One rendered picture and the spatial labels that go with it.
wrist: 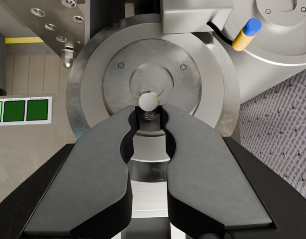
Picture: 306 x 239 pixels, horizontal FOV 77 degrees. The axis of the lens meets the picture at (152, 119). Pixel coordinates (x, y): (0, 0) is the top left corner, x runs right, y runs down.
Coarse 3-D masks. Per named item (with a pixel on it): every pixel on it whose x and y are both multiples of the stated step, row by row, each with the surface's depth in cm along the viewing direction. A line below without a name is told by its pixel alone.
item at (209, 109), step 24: (144, 24) 16; (96, 48) 16; (120, 48) 16; (192, 48) 16; (96, 72) 15; (216, 72) 15; (96, 96) 15; (216, 96) 15; (96, 120) 15; (216, 120) 15; (144, 144) 14
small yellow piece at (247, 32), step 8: (208, 24) 14; (248, 24) 11; (256, 24) 11; (216, 32) 14; (240, 32) 12; (248, 32) 11; (256, 32) 11; (224, 40) 14; (232, 40) 13; (240, 40) 12; (248, 40) 12; (240, 48) 13
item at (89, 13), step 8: (88, 0) 19; (96, 0) 21; (104, 0) 25; (112, 0) 30; (88, 8) 19; (96, 8) 21; (104, 8) 25; (112, 8) 30; (120, 8) 38; (88, 16) 19; (96, 16) 21; (104, 16) 25; (112, 16) 30; (120, 16) 37; (88, 24) 19; (96, 24) 21; (104, 24) 25; (88, 32) 19; (96, 32) 21; (88, 40) 18
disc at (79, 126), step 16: (144, 16) 17; (160, 16) 17; (112, 32) 17; (192, 32) 17; (208, 32) 17; (80, 64) 17; (224, 64) 16; (80, 80) 16; (224, 80) 16; (224, 96) 16; (240, 96) 16; (80, 112) 16; (224, 112) 16; (80, 128) 16; (224, 128) 16; (144, 176) 15; (160, 176) 15
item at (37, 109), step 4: (44, 100) 49; (28, 104) 49; (32, 104) 49; (36, 104) 49; (40, 104) 49; (44, 104) 49; (28, 108) 49; (32, 108) 49; (36, 108) 49; (40, 108) 49; (44, 108) 49; (28, 112) 49; (32, 112) 49; (36, 112) 49; (40, 112) 49; (44, 112) 49; (28, 116) 49; (32, 116) 49; (36, 116) 49; (40, 116) 49; (44, 116) 49
